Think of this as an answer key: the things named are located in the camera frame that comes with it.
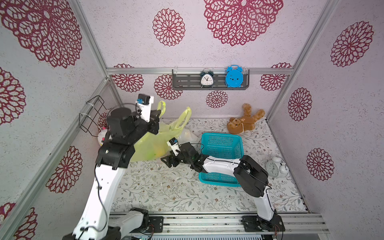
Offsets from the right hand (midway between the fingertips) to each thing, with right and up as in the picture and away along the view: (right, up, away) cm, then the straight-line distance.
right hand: (164, 154), depth 85 cm
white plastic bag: (+13, +10, +17) cm, 24 cm away
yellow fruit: (-2, +1, -1) cm, 3 cm away
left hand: (+1, +21, -22) cm, 31 cm away
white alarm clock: (+63, -8, -1) cm, 64 cm away
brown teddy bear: (+48, +17, +21) cm, 55 cm away
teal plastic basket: (+39, +3, +18) cm, 44 cm away
